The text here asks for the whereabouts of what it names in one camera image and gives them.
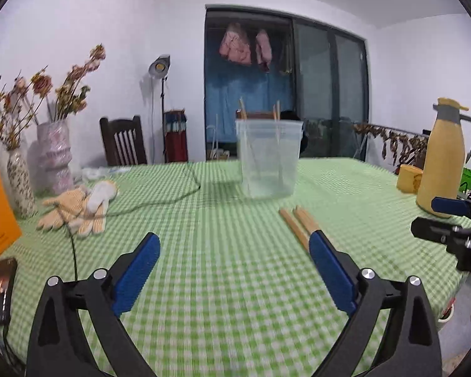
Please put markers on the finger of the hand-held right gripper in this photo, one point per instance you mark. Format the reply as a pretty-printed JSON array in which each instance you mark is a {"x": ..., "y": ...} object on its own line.
[
  {"x": 449, "y": 206},
  {"x": 431, "y": 229}
]

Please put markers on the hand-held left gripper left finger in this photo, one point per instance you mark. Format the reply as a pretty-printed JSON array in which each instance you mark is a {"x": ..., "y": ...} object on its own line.
[{"x": 137, "y": 275}]

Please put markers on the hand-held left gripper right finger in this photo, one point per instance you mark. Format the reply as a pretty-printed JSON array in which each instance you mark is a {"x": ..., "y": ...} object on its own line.
[{"x": 331, "y": 275}]

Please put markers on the clear plastic container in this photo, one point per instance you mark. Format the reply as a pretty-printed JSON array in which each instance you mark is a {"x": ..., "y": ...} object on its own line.
[{"x": 269, "y": 161}]

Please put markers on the green card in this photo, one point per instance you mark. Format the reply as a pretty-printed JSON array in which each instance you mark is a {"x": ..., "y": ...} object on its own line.
[{"x": 468, "y": 180}]

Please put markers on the yellow thermos jug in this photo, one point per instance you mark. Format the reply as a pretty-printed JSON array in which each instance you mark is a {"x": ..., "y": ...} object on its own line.
[{"x": 443, "y": 165}]

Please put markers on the yellow mug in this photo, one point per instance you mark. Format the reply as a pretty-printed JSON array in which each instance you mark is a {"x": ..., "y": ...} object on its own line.
[{"x": 408, "y": 178}]

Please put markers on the white and red tub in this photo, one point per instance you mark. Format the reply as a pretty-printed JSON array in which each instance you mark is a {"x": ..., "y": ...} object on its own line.
[{"x": 446, "y": 311}]

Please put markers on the yellow knitted work glove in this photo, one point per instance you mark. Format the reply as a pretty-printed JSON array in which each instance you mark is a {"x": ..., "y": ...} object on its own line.
[
  {"x": 74, "y": 222},
  {"x": 68, "y": 200}
]

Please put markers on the green checked tablecloth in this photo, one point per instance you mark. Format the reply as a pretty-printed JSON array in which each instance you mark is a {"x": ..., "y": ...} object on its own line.
[{"x": 219, "y": 263}]

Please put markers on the row of hanging dried meat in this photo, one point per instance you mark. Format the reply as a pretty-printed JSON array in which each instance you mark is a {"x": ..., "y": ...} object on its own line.
[{"x": 396, "y": 141}]

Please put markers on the white cloth glove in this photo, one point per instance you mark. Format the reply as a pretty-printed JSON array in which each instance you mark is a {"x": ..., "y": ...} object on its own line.
[{"x": 102, "y": 194}]

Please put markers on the white plastic bag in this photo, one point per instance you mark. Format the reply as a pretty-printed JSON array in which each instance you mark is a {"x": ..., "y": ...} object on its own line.
[{"x": 102, "y": 172}]

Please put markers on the black smartphone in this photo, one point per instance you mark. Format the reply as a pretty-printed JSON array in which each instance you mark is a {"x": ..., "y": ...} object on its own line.
[{"x": 0, "y": 290}]

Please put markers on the tall mottled pink vase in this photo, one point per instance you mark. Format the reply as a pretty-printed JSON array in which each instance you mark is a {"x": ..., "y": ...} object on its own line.
[{"x": 55, "y": 157}]

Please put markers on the small patterned vase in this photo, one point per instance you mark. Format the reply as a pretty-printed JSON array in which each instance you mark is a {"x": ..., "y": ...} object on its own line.
[{"x": 21, "y": 188}]

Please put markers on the white folding rack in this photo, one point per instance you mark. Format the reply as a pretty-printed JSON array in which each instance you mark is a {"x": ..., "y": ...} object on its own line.
[{"x": 216, "y": 145}]

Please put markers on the black bag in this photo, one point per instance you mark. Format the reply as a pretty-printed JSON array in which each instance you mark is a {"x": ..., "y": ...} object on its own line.
[{"x": 294, "y": 116}]

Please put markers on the sliding glass door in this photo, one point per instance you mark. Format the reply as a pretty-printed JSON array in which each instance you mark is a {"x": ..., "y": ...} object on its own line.
[{"x": 322, "y": 82}]

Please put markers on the dried flower bouquet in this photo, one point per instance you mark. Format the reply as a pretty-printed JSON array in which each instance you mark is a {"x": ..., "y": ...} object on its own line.
[{"x": 72, "y": 94}]

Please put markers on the blue curtain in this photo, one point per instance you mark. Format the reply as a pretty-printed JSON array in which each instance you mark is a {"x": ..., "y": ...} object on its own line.
[{"x": 223, "y": 94}]

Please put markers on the dried twig bouquet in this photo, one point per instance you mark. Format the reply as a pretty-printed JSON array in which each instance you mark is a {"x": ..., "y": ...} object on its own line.
[{"x": 8, "y": 118}]

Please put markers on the studio lamp on stand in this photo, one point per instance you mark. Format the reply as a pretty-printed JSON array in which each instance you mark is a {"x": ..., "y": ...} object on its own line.
[{"x": 159, "y": 65}]

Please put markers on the olive hanging garment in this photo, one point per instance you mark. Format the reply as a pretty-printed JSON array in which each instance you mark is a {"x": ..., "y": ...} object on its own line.
[{"x": 286, "y": 57}]

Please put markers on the small pink jacket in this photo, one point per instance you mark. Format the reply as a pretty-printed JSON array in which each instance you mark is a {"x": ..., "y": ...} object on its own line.
[{"x": 263, "y": 49}]

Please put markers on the large pink jacket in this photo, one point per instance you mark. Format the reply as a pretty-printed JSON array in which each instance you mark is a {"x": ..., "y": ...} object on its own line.
[{"x": 235, "y": 45}]

